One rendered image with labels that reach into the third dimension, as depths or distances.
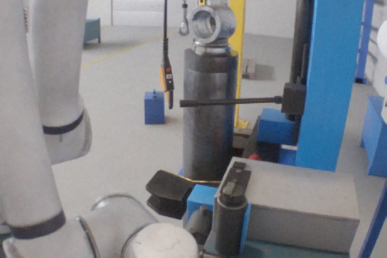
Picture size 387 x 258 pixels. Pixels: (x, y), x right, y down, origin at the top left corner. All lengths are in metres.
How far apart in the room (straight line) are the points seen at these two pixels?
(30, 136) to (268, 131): 1.16
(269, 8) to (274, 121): 10.58
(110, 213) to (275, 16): 11.56
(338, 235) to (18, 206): 0.79
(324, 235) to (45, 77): 0.80
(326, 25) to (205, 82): 0.48
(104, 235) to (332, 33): 0.93
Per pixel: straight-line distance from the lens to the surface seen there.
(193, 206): 1.20
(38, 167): 0.46
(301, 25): 1.37
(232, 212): 0.83
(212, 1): 2.61
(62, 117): 0.80
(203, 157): 1.37
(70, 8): 0.63
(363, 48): 7.01
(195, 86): 1.27
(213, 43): 1.26
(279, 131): 1.46
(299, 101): 1.21
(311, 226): 0.95
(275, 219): 0.94
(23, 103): 0.46
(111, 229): 0.52
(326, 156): 1.30
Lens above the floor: 1.74
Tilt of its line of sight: 21 degrees down
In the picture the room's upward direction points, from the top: 2 degrees clockwise
